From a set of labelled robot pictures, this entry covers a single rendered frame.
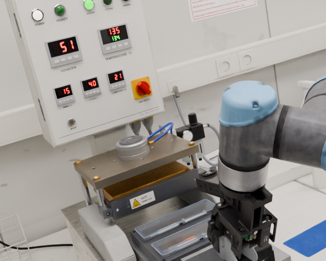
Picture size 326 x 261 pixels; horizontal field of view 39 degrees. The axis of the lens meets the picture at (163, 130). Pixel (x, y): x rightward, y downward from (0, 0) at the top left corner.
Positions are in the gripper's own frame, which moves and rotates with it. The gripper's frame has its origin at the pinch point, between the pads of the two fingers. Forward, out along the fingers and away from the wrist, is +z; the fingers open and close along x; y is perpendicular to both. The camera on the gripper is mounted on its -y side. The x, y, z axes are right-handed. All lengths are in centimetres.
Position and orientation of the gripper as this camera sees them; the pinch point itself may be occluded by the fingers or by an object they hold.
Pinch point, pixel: (228, 256)
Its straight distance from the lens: 87.9
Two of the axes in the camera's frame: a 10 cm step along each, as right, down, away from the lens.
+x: 8.8, -3.0, 3.7
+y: 4.8, 4.9, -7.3
